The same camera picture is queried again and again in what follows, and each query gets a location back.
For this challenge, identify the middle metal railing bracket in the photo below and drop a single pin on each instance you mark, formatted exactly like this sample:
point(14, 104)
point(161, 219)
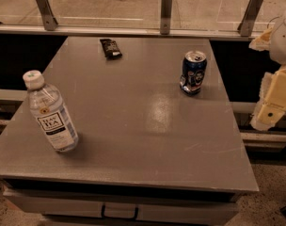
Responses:
point(165, 19)

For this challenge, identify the grey drawer with black handle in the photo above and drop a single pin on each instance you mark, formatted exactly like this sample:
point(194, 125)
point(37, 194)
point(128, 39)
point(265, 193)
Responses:
point(73, 207)

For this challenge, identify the right metal railing bracket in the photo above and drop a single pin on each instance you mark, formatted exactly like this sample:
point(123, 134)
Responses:
point(245, 28)

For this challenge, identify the glass railing panel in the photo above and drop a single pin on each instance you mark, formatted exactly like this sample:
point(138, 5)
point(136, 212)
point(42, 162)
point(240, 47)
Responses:
point(221, 15)

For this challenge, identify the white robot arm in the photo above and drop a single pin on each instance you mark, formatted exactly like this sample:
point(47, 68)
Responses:
point(273, 40)

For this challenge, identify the left metal railing bracket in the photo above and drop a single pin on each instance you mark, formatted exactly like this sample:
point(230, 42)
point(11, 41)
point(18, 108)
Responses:
point(48, 19)

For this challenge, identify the black snack wrapper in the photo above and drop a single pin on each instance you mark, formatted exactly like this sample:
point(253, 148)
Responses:
point(110, 49)

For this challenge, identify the blue pepsi can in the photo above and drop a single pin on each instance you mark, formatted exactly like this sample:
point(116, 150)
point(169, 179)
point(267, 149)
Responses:
point(193, 72)

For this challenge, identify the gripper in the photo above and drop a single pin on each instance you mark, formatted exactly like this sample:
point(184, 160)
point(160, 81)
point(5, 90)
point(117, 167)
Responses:
point(283, 42)

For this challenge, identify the clear tea bottle white cap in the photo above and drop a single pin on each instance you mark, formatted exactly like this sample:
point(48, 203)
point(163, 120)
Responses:
point(50, 112)

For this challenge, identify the metal railing bracket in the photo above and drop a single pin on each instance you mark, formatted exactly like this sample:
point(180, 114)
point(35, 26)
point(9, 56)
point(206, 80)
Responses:
point(245, 28)
point(48, 19)
point(165, 19)

